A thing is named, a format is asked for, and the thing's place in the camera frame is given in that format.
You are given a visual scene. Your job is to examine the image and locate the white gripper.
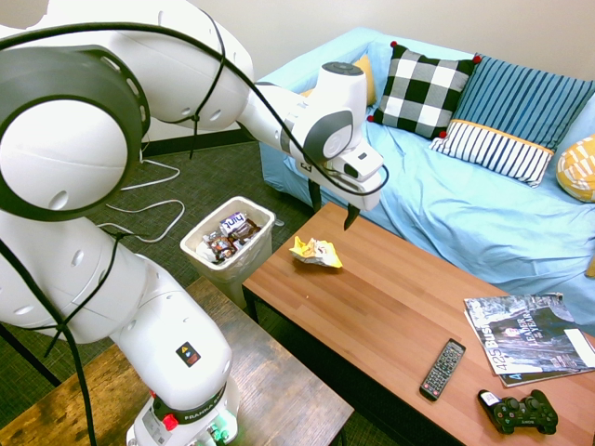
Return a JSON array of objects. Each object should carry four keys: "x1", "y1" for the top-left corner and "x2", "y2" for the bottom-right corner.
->
[{"x1": 296, "y1": 140, "x2": 385, "y2": 231}]

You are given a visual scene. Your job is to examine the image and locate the crumpled yellow chip bag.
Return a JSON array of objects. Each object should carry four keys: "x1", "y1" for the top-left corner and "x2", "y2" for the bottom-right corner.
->
[{"x1": 288, "y1": 235, "x2": 344, "y2": 269}]

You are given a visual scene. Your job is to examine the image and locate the white trash bin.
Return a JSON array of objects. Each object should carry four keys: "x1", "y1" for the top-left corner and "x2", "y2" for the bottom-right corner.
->
[{"x1": 179, "y1": 195, "x2": 277, "y2": 309}]

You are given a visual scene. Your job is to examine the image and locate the purple hint drink carton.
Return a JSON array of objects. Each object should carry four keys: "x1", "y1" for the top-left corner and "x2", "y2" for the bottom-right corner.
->
[{"x1": 218, "y1": 211, "x2": 247, "y2": 237}]

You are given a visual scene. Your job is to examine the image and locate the dark snack wrapper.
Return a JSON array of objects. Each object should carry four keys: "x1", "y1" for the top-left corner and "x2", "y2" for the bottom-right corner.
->
[{"x1": 202, "y1": 216, "x2": 262, "y2": 266}]

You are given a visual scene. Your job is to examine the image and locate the wooden coffee table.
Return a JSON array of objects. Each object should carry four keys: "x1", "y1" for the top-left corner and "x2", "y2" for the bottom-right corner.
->
[{"x1": 242, "y1": 201, "x2": 595, "y2": 446}]

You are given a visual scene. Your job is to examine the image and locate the mustard yellow pillow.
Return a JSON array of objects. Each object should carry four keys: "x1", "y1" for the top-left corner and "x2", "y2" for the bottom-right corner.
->
[{"x1": 299, "y1": 54, "x2": 378, "y2": 107}]

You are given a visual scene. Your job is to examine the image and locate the light blue sofa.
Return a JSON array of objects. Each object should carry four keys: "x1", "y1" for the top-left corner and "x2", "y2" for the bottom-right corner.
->
[{"x1": 258, "y1": 26, "x2": 595, "y2": 326}]

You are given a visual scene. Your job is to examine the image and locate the black white checkered pillow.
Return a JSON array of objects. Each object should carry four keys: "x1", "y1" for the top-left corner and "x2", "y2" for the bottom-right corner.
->
[{"x1": 366, "y1": 40, "x2": 483, "y2": 140}]

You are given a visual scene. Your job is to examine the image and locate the rustic wooden robot stand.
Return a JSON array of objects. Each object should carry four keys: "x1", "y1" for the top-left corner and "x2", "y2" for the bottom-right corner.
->
[{"x1": 0, "y1": 277, "x2": 355, "y2": 446}]

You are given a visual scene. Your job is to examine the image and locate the blue striped pillow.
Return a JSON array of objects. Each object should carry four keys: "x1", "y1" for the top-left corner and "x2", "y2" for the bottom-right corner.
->
[{"x1": 428, "y1": 54, "x2": 595, "y2": 189}]

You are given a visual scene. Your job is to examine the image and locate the black TV remote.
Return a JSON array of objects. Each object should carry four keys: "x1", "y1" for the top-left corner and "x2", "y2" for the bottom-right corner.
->
[{"x1": 419, "y1": 337, "x2": 468, "y2": 402}]

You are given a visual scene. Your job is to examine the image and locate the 425 Business magazine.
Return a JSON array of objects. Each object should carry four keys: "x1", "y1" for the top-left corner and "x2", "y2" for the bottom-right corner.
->
[{"x1": 463, "y1": 292, "x2": 595, "y2": 376}]

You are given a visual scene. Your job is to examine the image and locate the yellow white round pillow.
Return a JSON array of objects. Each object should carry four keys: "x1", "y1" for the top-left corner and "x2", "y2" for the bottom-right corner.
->
[{"x1": 555, "y1": 134, "x2": 595, "y2": 203}]

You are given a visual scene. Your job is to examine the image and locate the black game controller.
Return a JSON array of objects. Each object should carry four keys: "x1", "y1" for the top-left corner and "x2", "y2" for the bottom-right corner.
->
[{"x1": 477, "y1": 388, "x2": 560, "y2": 436}]

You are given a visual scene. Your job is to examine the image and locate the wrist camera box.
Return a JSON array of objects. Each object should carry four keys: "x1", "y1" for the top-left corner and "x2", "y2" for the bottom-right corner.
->
[{"x1": 332, "y1": 140, "x2": 385, "y2": 183}]

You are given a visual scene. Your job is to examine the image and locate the white power cord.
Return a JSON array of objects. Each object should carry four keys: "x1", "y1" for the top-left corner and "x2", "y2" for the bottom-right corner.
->
[{"x1": 96, "y1": 141, "x2": 186, "y2": 244}]

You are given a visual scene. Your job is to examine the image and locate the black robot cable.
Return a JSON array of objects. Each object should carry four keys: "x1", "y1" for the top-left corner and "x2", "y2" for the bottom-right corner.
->
[{"x1": 0, "y1": 8, "x2": 390, "y2": 446}]

